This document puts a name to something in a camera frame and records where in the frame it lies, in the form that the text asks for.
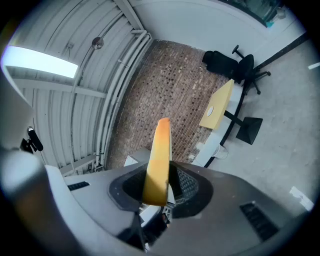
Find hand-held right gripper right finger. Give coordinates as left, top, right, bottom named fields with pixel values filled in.
left=146, top=160, right=313, bottom=256

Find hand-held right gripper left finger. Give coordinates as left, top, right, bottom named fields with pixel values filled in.
left=44, top=161, right=151, bottom=256

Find white mesh wastebasket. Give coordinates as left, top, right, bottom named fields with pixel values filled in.
left=211, top=144, right=229, bottom=160

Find square wooden table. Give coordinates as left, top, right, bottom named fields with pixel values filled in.
left=199, top=79, right=264, bottom=146

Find white ceiling pipes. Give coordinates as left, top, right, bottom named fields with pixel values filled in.
left=95, top=29, right=153, bottom=172

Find black office chair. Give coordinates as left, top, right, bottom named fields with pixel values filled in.
left=231, top=44, right=272, bottom=96

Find black jacket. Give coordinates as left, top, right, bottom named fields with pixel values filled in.
left=201, top=49, right=240, bottom=81

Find rectangular ceiling light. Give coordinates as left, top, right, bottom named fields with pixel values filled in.
left=4, top=45, right=79, bottom=79

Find round metal ceiling fixture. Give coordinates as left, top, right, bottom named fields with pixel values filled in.
left=91, top=36, right=105, bottom=50

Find glass window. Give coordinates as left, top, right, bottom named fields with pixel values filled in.
left=238, top=0, right=288, bottom=29

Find black mounted camera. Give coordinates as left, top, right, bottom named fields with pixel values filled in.
left=19, top=126, right=44, bottom=154

